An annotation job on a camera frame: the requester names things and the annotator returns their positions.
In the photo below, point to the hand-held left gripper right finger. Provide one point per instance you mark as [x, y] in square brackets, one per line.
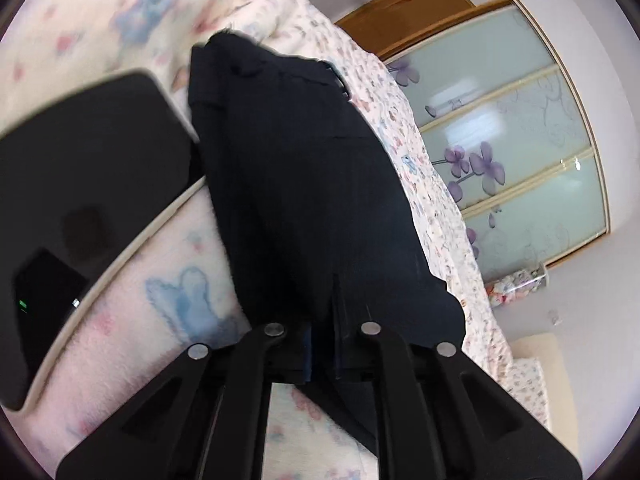
[341, 355]

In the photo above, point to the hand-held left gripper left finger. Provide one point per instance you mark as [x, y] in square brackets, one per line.
[307, 355]

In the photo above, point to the black pants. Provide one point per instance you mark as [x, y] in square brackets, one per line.
[300, 185]

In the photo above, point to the white plush printed blanket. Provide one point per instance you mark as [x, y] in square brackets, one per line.
[150, 320]

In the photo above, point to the floral bed sheet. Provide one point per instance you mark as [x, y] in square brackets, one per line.
[425, 200]

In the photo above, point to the clear bag of items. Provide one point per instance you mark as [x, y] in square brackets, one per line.
[517, 285]

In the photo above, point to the cream bedside cabinet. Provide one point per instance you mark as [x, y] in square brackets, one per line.
[557, 385]

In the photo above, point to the black phone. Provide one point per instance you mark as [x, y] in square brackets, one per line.
[47, 305]

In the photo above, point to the black panel with cream rim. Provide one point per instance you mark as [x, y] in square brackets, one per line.
[90, 160]

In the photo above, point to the glass wardrobe with purple flowers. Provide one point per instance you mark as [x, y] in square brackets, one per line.
[530, 125]

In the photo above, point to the brown wooden door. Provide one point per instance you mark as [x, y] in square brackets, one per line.
[400, 15]

